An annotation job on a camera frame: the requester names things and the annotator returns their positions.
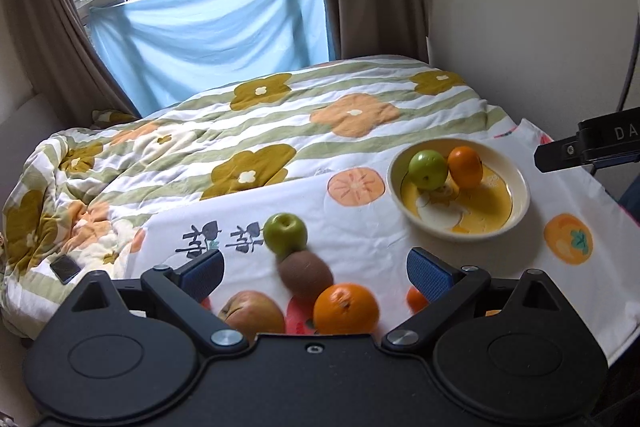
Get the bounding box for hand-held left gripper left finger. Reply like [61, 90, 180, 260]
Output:
[60, 249, 251, 355]

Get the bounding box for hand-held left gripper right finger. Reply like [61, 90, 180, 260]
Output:
[381, 247, 571, 352]

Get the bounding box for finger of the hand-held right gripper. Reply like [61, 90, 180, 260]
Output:
[533, 134, 584, 174]

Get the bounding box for small tangerine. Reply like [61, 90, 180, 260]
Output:
[406, 285, 431, 314]

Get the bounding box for yellow-red apple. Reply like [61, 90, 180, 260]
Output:
[217, 290, 287, 343]

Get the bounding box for cream bowl with yellow pattern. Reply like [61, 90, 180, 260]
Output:
[387, 138, 531, 241]

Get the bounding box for large orange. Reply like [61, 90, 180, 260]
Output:
[313, 283, 381, 335]

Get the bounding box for green apple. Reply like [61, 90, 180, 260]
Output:
[408, 150, 449, 190]
[263, 213, 308, 258]

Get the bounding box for brown kiwi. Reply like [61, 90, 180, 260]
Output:
[278, 250, 334, 300]

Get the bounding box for white persimmon print cloth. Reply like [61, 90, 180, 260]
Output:
[115, 117, 640, 368]

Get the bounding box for black smartphone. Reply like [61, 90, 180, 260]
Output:
[49, 255, 82, 284]

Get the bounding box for floral striped quilt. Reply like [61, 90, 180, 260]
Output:
[0, 54, 511, 340]

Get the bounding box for light blue window cloth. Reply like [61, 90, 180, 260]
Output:
[89, 0, 336, 118]

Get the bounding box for beige padded headboard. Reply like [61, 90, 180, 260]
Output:
[0, 92, 68, 152]

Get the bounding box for grey cable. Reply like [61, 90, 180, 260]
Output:
[616, 7, 640, 114]

